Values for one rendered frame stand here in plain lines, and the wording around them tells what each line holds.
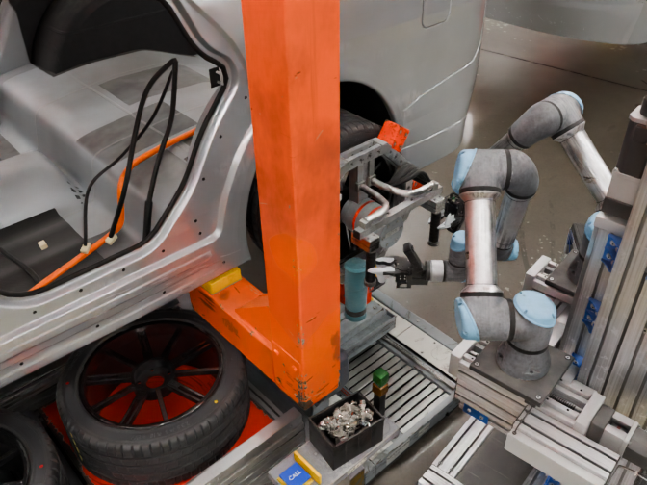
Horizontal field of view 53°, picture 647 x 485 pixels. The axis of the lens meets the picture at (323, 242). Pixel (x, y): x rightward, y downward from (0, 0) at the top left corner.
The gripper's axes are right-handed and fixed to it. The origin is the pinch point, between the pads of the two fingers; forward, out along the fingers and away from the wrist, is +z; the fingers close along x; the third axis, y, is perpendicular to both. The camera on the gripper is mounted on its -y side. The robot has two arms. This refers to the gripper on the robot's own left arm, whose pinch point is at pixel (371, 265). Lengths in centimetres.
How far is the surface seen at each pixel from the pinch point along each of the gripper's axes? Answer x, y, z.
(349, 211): 24.0, -5.8, 7.6
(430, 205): 22.9, -9.5, -21.6
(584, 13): 233, -9, -134
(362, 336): 33, 69, 1
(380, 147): 32.4, -27.7, -3.2
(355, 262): 12.8, 9.2, 5.3
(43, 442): -52, 32, 104
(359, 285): 7.6, 16.0, 3.8
